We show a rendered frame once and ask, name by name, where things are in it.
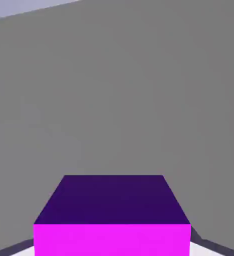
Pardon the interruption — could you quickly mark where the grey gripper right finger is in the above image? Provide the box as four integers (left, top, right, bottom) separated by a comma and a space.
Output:
189, 225, 234, 256

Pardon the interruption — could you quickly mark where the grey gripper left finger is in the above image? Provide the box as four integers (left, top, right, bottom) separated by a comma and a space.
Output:
0, 238, 35, 256

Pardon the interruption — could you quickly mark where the small magenta cube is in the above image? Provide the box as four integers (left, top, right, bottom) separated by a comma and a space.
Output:
33, 174, 191, 256

